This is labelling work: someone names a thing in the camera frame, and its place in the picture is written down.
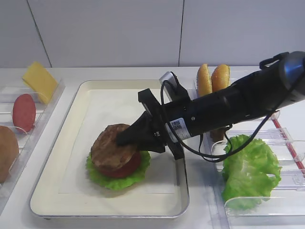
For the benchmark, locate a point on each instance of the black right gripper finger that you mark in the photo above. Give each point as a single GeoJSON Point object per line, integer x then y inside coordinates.
{"type": "Point", "coordinates": [153, 146]}

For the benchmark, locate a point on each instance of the red tomato slice in rack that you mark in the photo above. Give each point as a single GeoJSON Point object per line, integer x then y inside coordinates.
{"type": "Point", "coordinates": [24, 112]}

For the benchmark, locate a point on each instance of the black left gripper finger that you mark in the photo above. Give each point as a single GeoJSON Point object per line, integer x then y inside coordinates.
{"type": "Point", "coordinates": [139, 133]}

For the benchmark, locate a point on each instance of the clear acrylic right rack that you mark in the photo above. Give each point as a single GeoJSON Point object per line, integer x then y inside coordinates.
{"type": "Point", "coordinates": [283, 209]}

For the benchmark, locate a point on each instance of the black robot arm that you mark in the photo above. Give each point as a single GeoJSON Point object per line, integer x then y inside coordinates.
{"type": "Point", "coordinates": [279, 82]}

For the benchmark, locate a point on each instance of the green lettuce leaf in rack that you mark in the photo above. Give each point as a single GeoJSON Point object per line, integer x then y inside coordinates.
{"type": "Point", "coordinates": [249, 175]}

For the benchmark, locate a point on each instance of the white paper tray liner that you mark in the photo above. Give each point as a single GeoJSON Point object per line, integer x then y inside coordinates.
{"type": "Point", "coordinates": [100, 109]}

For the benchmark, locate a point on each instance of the yellow cheese slice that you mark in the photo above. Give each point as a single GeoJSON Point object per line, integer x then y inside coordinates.
{"type": "Point", "coordinates": [41, 81]}

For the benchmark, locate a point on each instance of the clear acrylic left rack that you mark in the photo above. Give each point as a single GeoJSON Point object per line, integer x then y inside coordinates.
{"type": "Point", "coordinates": [26, 141]}

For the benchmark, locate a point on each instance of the red tomato slice on tray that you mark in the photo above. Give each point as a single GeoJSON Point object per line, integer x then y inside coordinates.
{"type": "Point", "coordinates": [125, 170]}

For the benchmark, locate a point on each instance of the clear acrylic rack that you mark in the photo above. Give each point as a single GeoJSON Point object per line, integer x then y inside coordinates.
{"type": "Point", "coordinates": [283, 209]}
{"type": "Point", "coordinates": [26, 141]}

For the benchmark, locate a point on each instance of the brown meat patty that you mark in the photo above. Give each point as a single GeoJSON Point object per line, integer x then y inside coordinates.
{"type": "Point", "coordinates": [106, 154]}
{"type": "Point", "coordinates": [217, 134]}

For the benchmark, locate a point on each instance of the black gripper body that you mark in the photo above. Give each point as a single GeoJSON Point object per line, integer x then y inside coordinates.
{"type": "Point", "coordinates": [163, 129]}

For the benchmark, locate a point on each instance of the green lettuce leaf on tray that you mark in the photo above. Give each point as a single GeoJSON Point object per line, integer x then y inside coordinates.
{"type": "Point", "coordinates": [117, 184]}

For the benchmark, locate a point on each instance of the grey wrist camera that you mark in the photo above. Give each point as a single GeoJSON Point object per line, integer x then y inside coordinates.
{"type": "Point", "coordinates": [170, 88]}

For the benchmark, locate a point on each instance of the left sesame bun half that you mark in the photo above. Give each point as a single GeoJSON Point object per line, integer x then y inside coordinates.
{"type": "Point", "coordinates": [204, 84]}

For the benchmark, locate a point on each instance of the right sesame bun half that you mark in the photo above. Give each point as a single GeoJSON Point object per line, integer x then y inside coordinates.
{"type": "Point", "coordinates": [220, 77]}

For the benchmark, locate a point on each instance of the sesame bun half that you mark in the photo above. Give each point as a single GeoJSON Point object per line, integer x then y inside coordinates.
{"type": "Point", "coordinates": [220, 77]}
{"type": "Point", "coordinates": [204, 84]}

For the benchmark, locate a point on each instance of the brown bun half left rack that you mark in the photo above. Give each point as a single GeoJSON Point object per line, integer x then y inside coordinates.
{"type": "Point", "coordinates": [9, 150]}

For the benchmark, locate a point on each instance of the cream metal tray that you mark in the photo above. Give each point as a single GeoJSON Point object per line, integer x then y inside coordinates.
{"type": "Point", "coordinates": [47, 202]}

